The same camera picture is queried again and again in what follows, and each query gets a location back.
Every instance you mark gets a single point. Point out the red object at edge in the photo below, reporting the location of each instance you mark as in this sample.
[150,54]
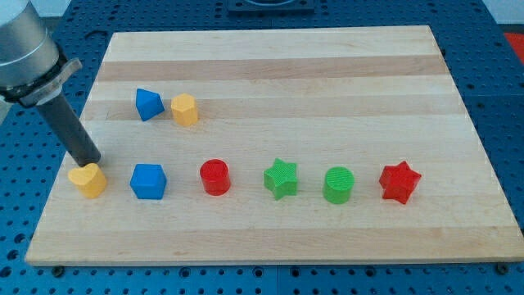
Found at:
[516,41]

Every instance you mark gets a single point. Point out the blue triangular block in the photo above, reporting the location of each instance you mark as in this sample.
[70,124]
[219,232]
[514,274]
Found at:
[148,104]

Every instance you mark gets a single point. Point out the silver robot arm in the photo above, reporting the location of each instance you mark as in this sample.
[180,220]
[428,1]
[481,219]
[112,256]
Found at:
[33,66]

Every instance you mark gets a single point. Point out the yellow hexagon block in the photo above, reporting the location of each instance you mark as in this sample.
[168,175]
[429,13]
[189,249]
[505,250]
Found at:
[184,109]

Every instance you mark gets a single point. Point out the green star block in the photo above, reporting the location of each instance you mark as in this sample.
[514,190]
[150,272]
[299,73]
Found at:
[281,179]

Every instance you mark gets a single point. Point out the dark grey pointer rod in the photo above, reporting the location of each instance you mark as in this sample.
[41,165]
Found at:
[65,124]

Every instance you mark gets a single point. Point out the red star block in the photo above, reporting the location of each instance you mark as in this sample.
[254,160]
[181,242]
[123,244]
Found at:
[398,182]

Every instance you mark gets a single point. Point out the yellow heart block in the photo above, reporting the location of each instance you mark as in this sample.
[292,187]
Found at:
[89,180]

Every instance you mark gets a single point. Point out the blue hexagon block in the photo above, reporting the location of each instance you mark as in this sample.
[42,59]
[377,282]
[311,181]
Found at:
[148,181]

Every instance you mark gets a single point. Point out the green cylinder block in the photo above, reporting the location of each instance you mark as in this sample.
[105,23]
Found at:
[338,183]

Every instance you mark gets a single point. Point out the red cylinder block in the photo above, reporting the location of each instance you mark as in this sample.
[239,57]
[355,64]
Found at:
[215,177]

